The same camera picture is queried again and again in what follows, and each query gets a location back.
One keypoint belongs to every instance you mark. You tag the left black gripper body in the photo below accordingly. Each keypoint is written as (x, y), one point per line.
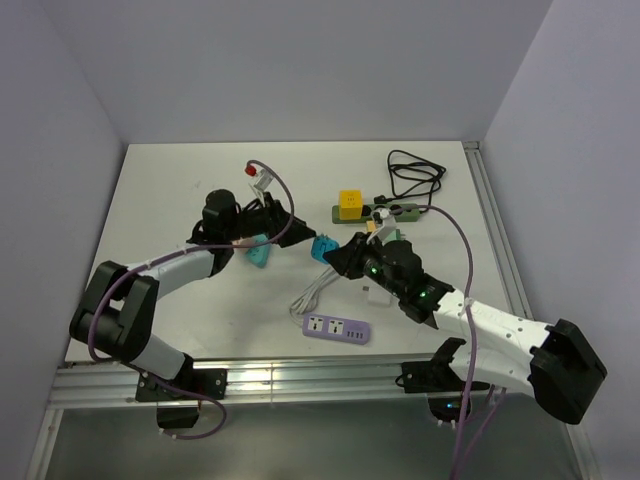
(257, 222)

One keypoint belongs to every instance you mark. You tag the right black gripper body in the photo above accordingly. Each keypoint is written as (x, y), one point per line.
(372, 267)

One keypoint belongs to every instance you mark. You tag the blue square plug adapter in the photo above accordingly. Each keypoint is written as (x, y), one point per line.
(321, 245)

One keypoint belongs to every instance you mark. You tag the yellow cube socket adapter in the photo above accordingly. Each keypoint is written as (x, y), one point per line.
(350, 205)

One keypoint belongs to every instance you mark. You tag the purple power strip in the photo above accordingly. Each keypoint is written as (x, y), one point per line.
(336, 329)

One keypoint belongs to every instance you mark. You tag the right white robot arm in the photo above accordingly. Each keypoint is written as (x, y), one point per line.
(553, 363)

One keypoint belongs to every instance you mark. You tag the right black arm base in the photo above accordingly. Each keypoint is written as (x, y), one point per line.
(436, 379)

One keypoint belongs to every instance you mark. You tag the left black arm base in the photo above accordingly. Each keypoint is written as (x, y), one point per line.
(206, 385)

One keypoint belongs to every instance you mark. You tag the mint green plug adapter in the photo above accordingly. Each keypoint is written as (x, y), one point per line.
(397, 235)

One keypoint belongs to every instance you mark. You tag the white plug of purple strip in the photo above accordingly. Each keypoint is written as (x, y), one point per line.
(377, 296)

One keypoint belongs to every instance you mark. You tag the pink cube socket adapter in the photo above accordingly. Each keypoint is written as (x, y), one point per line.
(244, 243)

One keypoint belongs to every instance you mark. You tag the teal triangular power strip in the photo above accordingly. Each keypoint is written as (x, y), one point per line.
(258, 255)

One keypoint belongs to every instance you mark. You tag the green power strip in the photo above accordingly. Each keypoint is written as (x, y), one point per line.
(404, 212)

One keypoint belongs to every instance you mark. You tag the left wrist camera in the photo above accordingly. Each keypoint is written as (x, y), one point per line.
(260, 179)

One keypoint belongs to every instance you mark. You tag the aluminium side rail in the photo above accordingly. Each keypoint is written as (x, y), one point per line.
(508, 270)

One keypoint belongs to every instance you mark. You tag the aluminium front rail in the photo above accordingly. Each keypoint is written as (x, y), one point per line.
(311, 379)

